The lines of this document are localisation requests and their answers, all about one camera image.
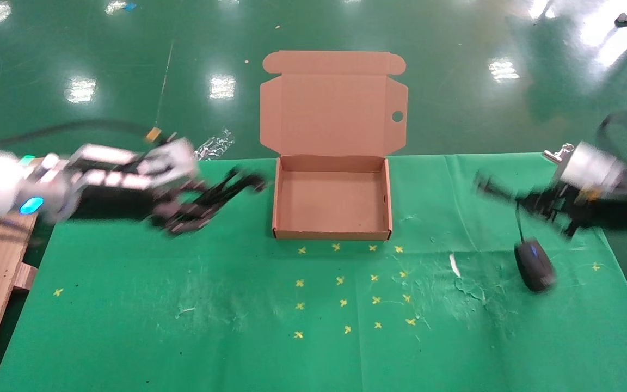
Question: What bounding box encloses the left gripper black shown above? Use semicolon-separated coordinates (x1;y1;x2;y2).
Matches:
71;167;268;223

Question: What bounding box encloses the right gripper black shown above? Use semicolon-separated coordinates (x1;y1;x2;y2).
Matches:
473;171;600;238

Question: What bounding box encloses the black wired mouse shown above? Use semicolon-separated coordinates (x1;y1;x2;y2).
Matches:
512;200;558;294

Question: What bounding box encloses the open brown cardboard box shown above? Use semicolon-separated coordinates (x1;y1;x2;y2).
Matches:
260;51;409;241

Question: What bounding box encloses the clear plastic wrapper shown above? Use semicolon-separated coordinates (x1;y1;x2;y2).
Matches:
193;128;236;162

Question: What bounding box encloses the metal binder clip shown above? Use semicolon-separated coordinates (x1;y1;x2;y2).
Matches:
542;142;575;164

